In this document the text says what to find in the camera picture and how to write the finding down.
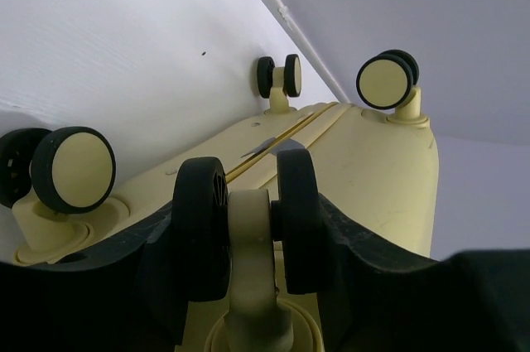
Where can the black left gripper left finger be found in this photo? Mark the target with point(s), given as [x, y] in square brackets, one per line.
[120, 294]

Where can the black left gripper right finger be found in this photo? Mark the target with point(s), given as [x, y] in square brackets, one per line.
[381, 297]

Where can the yellow hard-shell suitcase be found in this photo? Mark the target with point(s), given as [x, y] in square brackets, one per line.
[247, 234]

